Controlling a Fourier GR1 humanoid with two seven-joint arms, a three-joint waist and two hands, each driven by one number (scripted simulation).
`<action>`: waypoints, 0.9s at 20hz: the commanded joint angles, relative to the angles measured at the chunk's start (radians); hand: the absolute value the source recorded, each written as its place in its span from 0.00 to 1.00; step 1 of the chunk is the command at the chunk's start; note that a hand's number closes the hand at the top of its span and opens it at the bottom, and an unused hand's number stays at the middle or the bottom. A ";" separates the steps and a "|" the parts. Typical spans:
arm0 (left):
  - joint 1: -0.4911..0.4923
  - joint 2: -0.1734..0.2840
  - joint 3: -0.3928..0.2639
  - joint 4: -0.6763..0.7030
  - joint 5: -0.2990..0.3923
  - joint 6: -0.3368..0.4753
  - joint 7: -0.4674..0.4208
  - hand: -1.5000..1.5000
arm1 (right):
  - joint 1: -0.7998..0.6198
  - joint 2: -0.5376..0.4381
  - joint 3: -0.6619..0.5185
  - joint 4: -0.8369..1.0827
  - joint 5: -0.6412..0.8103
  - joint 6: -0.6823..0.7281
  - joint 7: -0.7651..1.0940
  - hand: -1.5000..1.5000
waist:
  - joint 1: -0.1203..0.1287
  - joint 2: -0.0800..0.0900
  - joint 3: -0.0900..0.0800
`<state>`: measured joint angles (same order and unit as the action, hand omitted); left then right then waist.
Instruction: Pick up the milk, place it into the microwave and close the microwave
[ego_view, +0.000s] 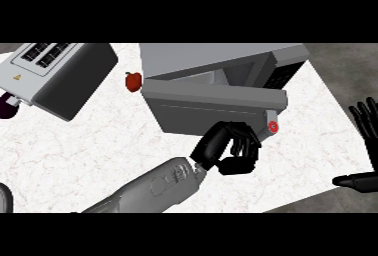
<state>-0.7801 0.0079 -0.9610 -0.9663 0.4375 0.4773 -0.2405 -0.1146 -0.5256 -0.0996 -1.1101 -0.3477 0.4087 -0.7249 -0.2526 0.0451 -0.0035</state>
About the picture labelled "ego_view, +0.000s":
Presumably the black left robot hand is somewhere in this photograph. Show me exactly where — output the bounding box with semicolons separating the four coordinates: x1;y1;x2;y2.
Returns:
189;120;263;176

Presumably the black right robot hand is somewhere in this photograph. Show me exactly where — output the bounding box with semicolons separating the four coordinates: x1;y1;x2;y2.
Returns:
331;96;378;194

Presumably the grey microwave door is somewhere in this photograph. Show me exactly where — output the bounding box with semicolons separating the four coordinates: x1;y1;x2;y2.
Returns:
141;78;288;137

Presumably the grey microwave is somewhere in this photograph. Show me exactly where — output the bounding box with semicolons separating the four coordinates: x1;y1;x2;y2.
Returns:
139;43;312;90

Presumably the red apple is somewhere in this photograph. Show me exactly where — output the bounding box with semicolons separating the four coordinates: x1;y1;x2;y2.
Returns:
124;71;143;93

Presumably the silver toaster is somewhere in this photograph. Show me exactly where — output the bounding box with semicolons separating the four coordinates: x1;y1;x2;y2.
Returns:
0;43;120;122

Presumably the dark purple eggplant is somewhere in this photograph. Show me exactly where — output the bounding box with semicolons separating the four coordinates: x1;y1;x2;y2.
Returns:
0;92;22;120

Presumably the grey curved rim object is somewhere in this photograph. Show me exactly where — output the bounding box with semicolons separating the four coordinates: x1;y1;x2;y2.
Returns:
0;182;15;214

